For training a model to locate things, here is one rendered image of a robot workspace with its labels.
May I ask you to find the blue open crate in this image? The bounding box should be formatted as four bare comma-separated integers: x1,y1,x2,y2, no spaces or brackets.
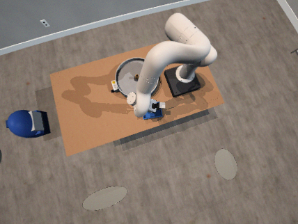
143,109,163,120

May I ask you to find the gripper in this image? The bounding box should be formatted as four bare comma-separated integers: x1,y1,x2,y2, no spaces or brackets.
148,99,160,113

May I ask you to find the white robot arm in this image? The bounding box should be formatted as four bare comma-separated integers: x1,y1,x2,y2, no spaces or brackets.
127,13,217,118

